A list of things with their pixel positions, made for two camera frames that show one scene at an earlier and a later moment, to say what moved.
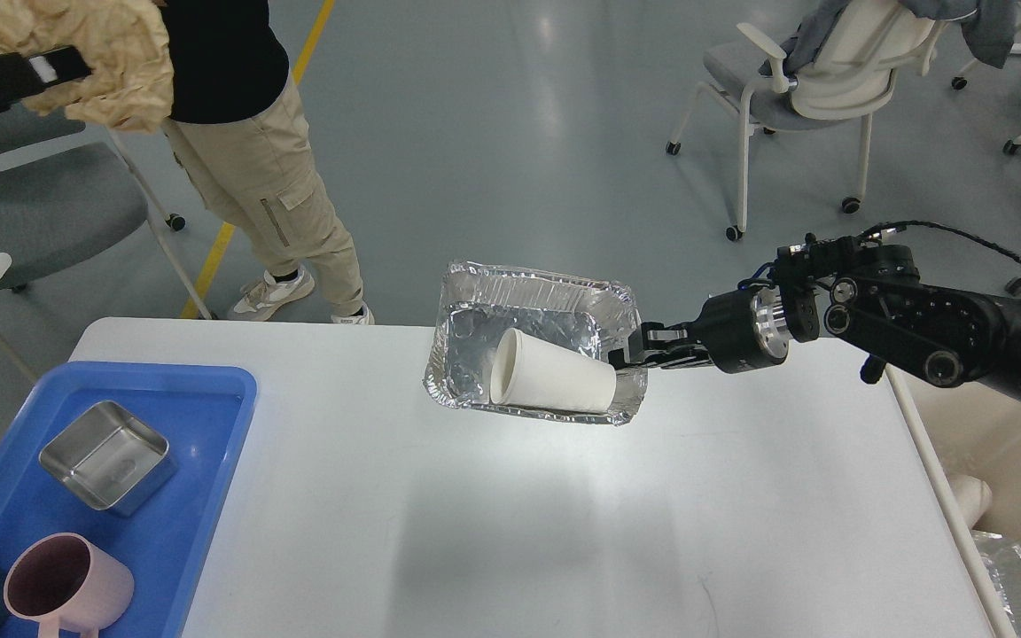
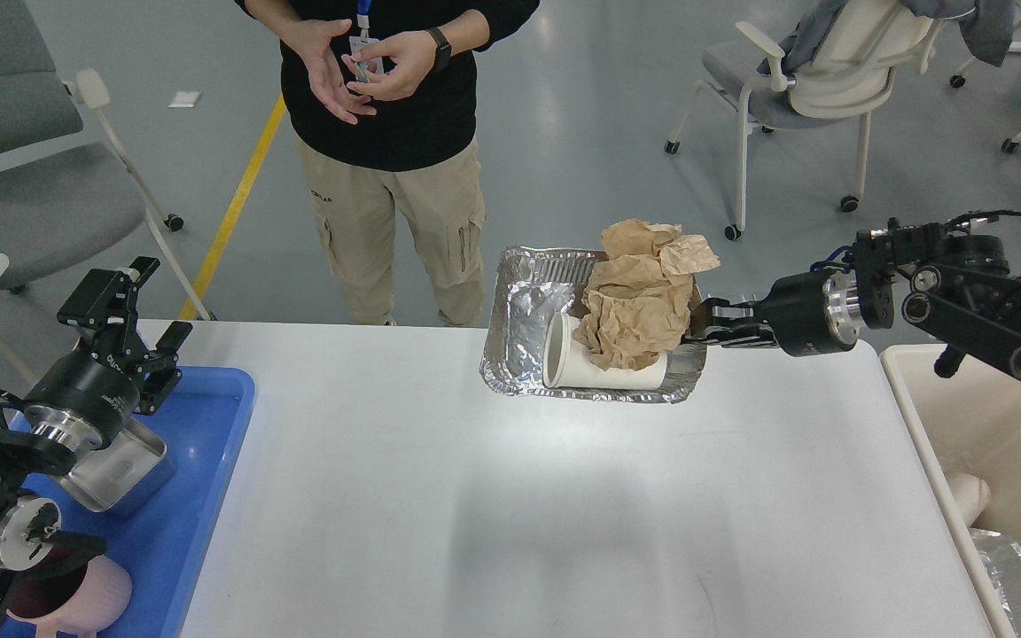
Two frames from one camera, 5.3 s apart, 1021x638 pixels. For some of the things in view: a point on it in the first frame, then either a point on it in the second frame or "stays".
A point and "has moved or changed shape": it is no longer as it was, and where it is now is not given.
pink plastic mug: [66, 582] stays
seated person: [239, 131] -> [382, 96]
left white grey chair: [49, 190] stays
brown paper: [126, 43] -> [638, 299]
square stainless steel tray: [112, 459] stays
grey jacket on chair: [987, 27] stays
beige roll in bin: [974, 496] stays
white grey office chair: [845, 74] stays
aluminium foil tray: [522, 341] has moved or changed shape
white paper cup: [528, 371] -> [565, 366]
